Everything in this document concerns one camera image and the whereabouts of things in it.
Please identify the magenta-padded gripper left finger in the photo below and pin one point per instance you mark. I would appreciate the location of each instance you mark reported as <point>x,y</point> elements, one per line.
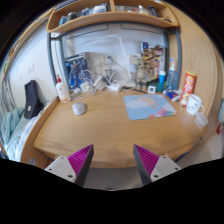
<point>61,165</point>

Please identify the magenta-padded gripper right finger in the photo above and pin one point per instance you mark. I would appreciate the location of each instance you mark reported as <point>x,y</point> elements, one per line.
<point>163,165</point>

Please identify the grey computer mouse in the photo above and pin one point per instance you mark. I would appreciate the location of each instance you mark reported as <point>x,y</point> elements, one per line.
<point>79,108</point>

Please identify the blue cloud print mouse pad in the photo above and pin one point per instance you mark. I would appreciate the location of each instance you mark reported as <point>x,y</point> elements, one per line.
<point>148,106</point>

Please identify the clear plastic cup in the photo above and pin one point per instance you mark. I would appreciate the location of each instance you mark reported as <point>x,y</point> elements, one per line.
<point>201,120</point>

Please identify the teal blanket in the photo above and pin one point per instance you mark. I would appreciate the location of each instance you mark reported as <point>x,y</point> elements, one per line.
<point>10,126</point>

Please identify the white mug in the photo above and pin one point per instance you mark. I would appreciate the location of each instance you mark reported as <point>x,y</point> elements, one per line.
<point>193,105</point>

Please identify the blue snack packet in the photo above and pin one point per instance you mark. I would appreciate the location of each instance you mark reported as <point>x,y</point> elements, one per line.
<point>172,95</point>

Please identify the black bag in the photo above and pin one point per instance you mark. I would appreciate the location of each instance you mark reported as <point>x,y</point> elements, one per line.
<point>31,100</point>

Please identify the white red-pump lotion bottle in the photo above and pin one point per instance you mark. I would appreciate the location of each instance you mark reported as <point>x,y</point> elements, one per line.
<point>62,91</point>

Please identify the small white desk clock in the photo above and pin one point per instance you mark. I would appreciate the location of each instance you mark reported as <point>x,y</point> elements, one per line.
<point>151,89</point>

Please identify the red yellow chips can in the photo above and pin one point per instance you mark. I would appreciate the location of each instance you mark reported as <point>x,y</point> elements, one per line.
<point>188,87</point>

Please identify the small blue white-capped bottle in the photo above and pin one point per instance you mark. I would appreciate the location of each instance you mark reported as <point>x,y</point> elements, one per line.
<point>162,78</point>

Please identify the blue spray bottle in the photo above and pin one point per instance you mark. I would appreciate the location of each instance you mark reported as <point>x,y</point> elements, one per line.
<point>171,75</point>

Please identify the white power strip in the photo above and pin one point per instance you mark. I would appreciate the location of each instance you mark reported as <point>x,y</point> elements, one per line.
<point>115,88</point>

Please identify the blue robot model kit box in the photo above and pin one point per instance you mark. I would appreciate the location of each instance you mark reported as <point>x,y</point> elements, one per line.
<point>76,70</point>

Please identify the colourful printed box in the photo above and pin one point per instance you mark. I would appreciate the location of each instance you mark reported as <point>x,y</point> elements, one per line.
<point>160,55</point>

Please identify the wooden shelf unit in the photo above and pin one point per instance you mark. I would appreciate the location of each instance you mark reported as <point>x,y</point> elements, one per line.
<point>110,17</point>

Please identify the white wall socket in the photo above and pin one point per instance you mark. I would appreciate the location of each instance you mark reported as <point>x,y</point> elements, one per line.
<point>99,61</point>

